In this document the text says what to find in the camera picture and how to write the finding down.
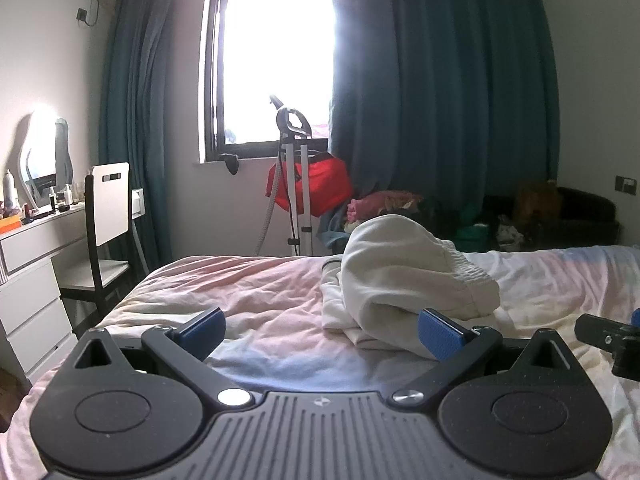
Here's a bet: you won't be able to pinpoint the white and black chair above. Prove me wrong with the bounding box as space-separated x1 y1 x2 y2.
59 162 136 338

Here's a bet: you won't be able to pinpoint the brown bag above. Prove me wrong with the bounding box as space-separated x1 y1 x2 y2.
514 180 563 227

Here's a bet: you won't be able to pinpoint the wavy white vanity mirror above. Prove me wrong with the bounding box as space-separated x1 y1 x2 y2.
18 105 75 207

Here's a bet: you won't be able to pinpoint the teal green item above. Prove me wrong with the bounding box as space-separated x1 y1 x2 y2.
455 224 490 242

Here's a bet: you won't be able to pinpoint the garment steamer stand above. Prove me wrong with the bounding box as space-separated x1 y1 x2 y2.
255 94 321 257

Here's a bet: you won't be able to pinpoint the bed with pink sheet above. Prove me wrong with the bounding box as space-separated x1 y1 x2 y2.
0 245 640 480

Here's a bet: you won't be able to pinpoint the wide teal curtain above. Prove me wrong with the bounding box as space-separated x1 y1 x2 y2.
326 0 560 251

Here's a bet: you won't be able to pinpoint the patterned cloth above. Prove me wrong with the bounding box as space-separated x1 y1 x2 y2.
496 215 532 251

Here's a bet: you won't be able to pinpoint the pink cloth pile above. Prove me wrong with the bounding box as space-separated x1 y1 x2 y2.
346 190 427 227

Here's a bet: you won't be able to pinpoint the white pants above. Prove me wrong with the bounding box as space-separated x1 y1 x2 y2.
320 214 502 361

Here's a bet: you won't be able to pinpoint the dark framed window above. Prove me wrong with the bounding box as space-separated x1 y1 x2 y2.
202 0 335 165

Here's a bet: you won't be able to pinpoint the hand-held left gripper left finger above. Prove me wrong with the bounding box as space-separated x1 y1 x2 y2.
70 307 252 409

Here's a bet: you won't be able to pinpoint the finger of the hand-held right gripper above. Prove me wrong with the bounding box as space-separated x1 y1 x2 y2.
574 313 640 377

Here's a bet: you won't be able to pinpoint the narrow teal curtain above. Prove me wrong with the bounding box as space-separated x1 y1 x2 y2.
97 0 176 273

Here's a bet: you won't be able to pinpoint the dark armchair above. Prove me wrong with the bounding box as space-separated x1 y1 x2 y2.
480 186 622 252

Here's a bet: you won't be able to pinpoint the white bottle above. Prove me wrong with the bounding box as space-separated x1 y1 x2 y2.
3 170 19 210

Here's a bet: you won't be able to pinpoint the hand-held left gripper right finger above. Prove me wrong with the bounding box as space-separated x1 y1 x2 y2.
392 308 576 408

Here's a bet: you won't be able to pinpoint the white dressing table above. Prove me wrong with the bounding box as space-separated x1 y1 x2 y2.
0 202 88 386

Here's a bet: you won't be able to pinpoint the blue cloth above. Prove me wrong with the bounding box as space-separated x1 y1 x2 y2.
318 209 357 257

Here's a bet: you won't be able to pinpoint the red bag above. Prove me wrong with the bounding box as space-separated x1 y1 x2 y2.
266 152 353 216

